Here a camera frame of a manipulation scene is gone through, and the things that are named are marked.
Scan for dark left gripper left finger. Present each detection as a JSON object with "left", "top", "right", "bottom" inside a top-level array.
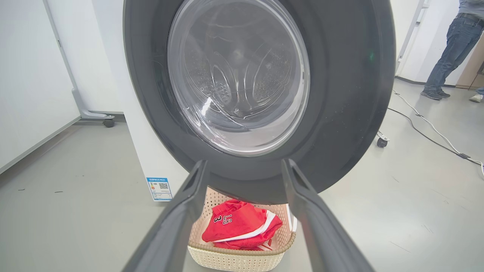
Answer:
[{"left": 122, "top": 159, "right": 209, "bottom": 272}]

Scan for white floor cable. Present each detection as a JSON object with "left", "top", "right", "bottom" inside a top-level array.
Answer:
[{"left": 392, "top": 90, "right": 484, "bottom": 176}]

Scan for brown wooden panel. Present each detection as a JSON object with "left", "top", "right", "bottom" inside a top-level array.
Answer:
[{"left": 456, "top": 36, "right": 484, "bottom": 91}]

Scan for red jersey striped cuffs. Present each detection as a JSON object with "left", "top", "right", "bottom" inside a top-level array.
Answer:
[{"left": 214, "top": 212, "right": 297, "bottom": 251}]

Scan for black glass washer door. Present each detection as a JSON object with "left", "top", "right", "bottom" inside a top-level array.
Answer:
[{"left": 123, "top": 0, "right": 396, "bottom": 205}]

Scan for blue energy label sticker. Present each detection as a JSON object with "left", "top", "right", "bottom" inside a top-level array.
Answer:
[{"left": 146, "top": 177, "right": 173, "bottom": 202}]

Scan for black floor cable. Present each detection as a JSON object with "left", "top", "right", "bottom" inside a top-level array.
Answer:
[{"left": 388, "top": 108, "right": 484, "bottom": 167}]

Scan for person in blue jeans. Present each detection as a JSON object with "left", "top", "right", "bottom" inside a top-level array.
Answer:
[{"left": 420, "top": 0, "right": 484, "bottom": 101}]

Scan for cream perforated laundry basket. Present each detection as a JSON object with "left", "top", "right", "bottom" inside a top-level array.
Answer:
[{"left": 188, "top": 187, "right": 297, "bottom": 272}]

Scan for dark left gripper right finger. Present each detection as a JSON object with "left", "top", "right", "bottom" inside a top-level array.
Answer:
[{"left": 282, "top": 159, "right": 375, "bottom": 272}]

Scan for red shorts white trim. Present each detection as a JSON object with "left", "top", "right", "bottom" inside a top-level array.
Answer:
[{"left": 202, "top": 199, "right": 280, "bottom": 242}]

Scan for white front-load washing machine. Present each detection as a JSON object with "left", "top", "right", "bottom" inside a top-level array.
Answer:
[{"left": 91, "top": 0, "right": 189, "bottom": 202}]

